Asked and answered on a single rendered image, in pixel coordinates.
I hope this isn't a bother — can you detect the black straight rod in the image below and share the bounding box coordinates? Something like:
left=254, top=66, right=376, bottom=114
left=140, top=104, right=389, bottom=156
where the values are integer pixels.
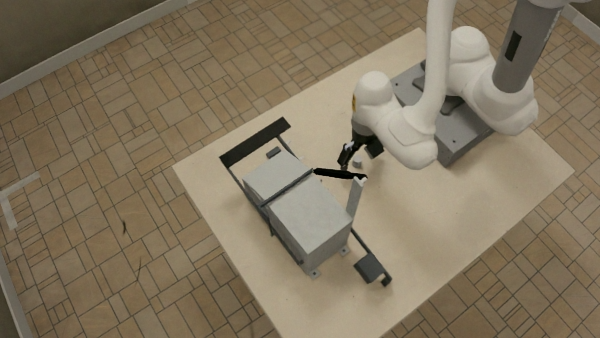
left=311, top=167, right=368, bottom=183

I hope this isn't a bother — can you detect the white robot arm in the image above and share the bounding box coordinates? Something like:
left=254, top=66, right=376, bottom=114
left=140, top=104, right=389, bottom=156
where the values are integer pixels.
left=351, top=0, right=591, bottom=170

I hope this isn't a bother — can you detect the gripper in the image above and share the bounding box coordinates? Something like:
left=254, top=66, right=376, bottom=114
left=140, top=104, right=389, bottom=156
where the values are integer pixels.
left=337, top=128, right=379, bottom=171

